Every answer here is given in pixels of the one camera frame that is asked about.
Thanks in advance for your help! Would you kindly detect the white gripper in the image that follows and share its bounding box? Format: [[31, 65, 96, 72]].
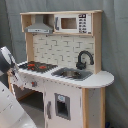
[[0, 47, 23, 87]]

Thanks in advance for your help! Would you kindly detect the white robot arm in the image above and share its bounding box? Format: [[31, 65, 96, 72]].
[[0, 47, 36, 128]]

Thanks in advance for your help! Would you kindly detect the wooden toy kitchen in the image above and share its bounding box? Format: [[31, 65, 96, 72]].
[[5, 9, 115, 128]]

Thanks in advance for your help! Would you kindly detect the black toy stovetop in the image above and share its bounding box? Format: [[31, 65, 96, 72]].
[[20, 61, 56, 73]]

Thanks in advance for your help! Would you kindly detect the grey range hood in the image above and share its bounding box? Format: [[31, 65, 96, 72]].
[[25, 14, 54, 34]]

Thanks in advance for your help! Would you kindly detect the right red stove knob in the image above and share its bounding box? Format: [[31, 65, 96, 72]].
[[31, 81, 37, 87]]

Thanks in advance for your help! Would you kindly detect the toy microwave door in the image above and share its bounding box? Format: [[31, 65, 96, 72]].
[[55, 14, 78, 33]]

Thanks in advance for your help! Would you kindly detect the grey toy sink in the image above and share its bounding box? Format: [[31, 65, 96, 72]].
[[52, 67, 92, 81]]

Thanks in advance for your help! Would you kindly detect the black toy faucet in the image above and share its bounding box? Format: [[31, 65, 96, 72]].
[[76, 50, 94, 70]]

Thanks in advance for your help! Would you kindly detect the white cabinet door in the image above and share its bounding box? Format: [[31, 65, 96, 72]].
[[44, 81, 83, 128]]

